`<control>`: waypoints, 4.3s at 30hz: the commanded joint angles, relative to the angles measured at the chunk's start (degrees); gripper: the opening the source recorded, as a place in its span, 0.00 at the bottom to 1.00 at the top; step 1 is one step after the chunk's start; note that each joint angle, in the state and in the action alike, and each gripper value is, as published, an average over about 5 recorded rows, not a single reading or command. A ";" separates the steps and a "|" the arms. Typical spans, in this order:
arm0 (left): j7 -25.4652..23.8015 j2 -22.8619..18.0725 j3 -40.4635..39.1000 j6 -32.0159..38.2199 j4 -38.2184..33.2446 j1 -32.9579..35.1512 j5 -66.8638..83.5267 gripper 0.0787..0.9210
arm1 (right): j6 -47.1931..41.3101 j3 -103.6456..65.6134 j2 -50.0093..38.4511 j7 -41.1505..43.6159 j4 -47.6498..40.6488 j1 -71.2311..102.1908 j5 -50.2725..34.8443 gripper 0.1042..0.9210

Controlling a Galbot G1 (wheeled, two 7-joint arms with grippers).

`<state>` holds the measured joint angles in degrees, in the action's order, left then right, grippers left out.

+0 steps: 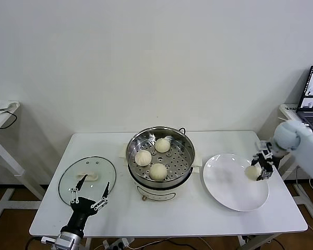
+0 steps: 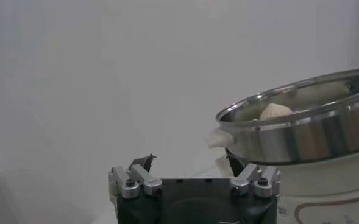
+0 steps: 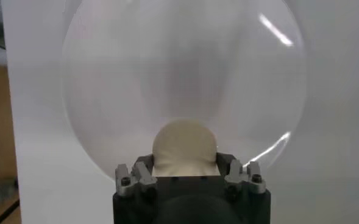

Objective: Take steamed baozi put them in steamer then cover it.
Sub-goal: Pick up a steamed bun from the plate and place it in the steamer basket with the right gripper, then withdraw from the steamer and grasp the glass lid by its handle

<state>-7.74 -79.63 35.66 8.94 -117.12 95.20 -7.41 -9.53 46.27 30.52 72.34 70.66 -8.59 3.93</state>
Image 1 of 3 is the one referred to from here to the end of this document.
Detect thin black cable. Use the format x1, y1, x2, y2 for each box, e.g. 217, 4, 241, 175
0, 110, 18, 130

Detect white electric cooker base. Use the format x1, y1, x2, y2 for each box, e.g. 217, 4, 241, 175
119, 144, 203, 203

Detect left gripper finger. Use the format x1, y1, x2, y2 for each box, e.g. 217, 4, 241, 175
90, 181, 111, 210
69, 174, 88, 204

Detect stainless steel steamer basket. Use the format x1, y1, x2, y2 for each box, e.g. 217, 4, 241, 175
126, 127, 196, 184

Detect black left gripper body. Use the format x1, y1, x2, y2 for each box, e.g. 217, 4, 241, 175
61, 197, 98, 237

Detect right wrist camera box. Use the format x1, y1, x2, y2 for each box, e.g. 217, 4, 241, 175
255, 141, 273, 158

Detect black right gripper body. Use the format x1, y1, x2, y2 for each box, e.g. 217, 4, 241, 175
258, 153, 272, 170

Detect round glass pot lid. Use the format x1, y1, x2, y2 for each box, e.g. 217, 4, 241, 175
58, 156, 117, 208

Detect white folded cloth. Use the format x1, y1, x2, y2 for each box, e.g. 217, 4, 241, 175
0, 98, 21, 115

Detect white round plate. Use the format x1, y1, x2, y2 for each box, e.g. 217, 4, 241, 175
202, 153, 270, 212

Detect white power strip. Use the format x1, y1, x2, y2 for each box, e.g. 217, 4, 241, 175
103, 238, 135, 250

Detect white steamed baozi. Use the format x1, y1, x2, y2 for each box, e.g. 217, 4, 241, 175
154, 137, 171, 154
244, 165, 263, 181
149, 163, 168, 181
135, 150, 152, 167

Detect white side table with laptop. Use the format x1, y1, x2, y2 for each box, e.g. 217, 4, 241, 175
278, 104, 313, 219

